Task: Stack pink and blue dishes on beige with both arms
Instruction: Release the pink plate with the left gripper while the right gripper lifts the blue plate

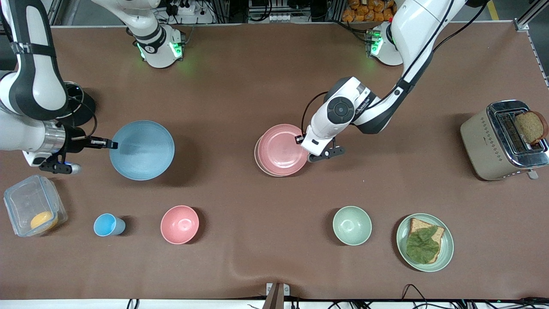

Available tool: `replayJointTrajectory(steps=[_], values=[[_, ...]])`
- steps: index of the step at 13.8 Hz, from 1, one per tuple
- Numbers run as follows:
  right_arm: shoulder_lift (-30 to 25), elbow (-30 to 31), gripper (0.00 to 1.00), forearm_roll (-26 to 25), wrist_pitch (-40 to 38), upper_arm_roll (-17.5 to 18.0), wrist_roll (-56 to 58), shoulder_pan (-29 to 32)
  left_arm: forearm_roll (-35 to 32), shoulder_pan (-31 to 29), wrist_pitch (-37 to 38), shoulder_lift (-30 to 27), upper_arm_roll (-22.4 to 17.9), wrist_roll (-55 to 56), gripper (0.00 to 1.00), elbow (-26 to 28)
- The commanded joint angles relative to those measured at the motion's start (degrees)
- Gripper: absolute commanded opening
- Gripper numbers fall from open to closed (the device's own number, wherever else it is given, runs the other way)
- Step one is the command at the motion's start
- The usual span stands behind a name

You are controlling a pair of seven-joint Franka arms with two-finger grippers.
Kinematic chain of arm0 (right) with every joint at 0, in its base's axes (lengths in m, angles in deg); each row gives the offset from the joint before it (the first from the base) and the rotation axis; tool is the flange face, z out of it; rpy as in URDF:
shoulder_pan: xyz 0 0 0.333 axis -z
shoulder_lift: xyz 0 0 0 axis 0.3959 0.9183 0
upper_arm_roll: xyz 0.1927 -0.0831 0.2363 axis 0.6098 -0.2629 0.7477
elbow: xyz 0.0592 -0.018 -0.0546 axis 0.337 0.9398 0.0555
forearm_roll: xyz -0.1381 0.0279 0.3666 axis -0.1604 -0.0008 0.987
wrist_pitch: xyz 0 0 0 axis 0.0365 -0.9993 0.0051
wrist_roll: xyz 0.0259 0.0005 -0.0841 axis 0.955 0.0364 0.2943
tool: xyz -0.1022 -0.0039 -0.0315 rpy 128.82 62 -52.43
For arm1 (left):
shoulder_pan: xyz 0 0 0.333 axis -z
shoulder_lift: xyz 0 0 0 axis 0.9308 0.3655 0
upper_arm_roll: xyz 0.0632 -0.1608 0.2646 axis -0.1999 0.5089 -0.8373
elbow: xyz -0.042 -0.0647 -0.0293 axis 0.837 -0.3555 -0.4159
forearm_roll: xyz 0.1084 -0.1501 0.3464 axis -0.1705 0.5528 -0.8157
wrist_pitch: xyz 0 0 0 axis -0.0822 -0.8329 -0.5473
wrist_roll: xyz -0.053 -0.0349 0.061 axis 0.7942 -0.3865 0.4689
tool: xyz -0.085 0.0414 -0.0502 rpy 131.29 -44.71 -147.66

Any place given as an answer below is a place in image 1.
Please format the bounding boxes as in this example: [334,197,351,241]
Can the blue cup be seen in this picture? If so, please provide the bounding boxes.
[94,213,126,237]

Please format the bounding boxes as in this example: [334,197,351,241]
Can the brown bread slice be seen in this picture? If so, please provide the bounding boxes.
[405,218,445,264]

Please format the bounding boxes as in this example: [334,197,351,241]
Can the green bowl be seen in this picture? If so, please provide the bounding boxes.
[332,206,373,246]

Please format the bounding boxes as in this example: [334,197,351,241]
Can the black looped floor cable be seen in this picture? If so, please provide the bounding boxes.
[401,283,431,309]

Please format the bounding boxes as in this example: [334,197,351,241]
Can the dark toast slice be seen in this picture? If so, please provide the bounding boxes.
[514,110,549,145]

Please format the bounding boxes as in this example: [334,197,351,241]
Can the blue plate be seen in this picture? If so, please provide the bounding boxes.
[109,120,175,181]

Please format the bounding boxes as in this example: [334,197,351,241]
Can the bag of orange buns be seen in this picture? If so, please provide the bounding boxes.
[342,0,397,23]

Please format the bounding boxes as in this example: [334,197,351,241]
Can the pink bowl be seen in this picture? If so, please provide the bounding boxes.
[160,205,200,245]

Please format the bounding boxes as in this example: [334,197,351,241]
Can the beige and chrome toaster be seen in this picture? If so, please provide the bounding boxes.
[460,100,549,182]

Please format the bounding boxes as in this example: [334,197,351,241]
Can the green lettuce leaf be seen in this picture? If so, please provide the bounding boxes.
[406,226,441,264]

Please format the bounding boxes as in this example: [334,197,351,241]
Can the white power strip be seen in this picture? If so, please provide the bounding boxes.
[165,0,203,16]

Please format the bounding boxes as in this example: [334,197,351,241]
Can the beige plate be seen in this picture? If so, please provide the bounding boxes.
[254,132,284,177]

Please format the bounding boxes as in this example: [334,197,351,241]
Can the green plate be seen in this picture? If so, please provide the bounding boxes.
[396,213,454,273]

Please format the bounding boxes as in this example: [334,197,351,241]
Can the clear plastic container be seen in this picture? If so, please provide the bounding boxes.
[3,174,68,237]

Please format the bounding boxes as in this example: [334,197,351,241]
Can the metal table edge bracket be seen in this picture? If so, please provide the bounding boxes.
[266,282,290,309]

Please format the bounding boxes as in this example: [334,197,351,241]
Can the glass lid with blue knob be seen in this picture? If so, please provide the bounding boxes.
[64,82,84,117]

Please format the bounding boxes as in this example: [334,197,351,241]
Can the black saucepan with blue handle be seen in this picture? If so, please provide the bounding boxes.
[64,81,97,127]

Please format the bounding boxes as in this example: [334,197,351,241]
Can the yellow round food piece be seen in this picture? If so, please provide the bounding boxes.
[30,211,58,231]

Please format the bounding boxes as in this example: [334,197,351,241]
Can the pink plate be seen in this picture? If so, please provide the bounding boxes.
[257,124,310,176]

